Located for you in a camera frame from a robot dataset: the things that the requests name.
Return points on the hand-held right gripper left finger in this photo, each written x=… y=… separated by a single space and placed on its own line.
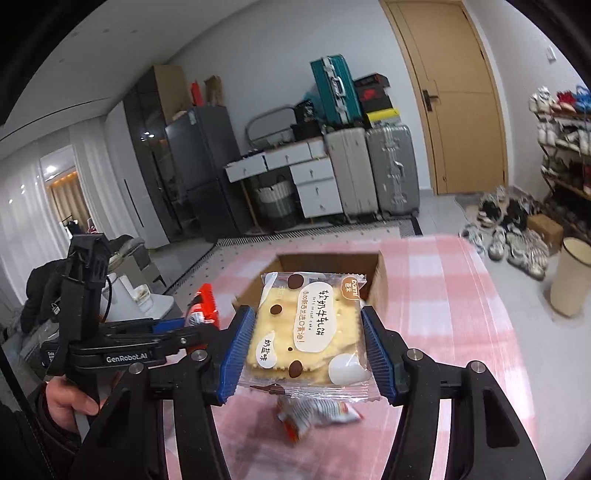
x=238 y=355

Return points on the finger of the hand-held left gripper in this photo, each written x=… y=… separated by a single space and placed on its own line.
x=182 y=346
x=168 y=324

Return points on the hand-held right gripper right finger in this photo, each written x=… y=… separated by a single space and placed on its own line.
x=378 y=355

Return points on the small red snack packet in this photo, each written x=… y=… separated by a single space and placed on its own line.
x=205 y=304

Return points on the clear cracker packet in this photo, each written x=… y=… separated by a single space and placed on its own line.
x=300 y=332

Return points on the person's left forearm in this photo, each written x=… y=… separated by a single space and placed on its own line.
x=27 y=443

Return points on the person's left hand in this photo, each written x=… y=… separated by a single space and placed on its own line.
x=64 y=406

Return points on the white side table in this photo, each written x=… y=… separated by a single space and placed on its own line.
x=152 y=302

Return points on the grey chair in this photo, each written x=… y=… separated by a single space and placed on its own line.
x=136 y=258

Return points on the dark jacket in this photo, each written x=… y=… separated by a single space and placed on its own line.
x=44 y=290

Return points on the patterned floor rug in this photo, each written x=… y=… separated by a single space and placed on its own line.
x=221 y=258

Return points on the orange white snack packet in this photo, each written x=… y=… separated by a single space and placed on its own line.
x=314 y=415

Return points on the pink checked tablecloth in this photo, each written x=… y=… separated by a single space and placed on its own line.
x=438 y=286

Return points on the white wardrobe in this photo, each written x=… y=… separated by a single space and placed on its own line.
x=134 y=184

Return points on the dark grey fridge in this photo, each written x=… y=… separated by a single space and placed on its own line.
x=203 y=175

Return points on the grey white laundry basket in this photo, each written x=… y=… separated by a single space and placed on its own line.
x=274 y=203

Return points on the white curtain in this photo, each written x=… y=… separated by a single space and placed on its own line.
x=23 y=207

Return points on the tall dark cabinet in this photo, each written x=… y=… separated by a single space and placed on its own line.
x=147 y=161

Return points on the pile of shoes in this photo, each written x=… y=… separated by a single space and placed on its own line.
x=508 y=240

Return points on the beige suitcase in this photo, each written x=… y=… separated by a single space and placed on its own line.
x=351 y=175

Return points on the white drawer desk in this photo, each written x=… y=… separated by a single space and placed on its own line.
x=314 y=184

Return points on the silver suitcase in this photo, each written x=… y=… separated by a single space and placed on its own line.
x=392 y=170

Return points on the beige waste bin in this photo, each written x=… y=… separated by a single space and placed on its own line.
x=570 y=281

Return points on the small cardboard box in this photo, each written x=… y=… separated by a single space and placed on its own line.
x=545 y=230

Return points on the red bag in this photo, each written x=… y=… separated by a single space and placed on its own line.
x=196 y=94

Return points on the brown paper bag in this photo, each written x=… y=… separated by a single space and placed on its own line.
x=212 y=91

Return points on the yellow black shoebox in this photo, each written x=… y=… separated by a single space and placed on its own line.
x=383 y=117

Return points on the black printed box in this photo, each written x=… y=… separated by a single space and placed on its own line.
x=307 y=120

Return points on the black red shoebox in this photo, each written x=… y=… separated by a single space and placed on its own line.
x=376 y=99

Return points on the wooden shoe rack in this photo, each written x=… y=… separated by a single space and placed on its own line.
x=568 y=180

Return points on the teal suitcase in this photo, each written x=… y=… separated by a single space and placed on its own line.
x=332 y=92

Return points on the wooden door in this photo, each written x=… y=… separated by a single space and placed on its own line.
x=461 y=92

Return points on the arched metal frame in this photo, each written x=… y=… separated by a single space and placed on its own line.
x=251 y=124

